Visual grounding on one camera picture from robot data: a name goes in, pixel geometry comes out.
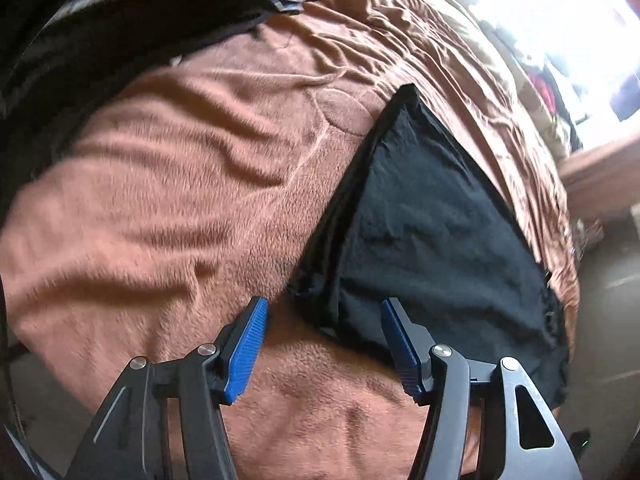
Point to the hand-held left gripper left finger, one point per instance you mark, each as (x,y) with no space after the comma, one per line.
(245,350)

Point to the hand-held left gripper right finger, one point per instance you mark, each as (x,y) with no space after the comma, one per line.
(400,350)

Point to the black pants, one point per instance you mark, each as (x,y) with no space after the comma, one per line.
(425,210)

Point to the brown blanket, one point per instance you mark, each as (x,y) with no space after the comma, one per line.
(175,185)

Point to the pink curtain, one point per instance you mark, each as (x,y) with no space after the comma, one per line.
(600,175)

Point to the beige pillow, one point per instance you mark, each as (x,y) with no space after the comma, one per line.
(515,85)

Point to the red cloth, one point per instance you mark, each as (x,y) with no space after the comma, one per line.
(542,89)

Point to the pile of dark folded clothes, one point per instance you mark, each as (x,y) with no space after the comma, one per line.
(150,20)

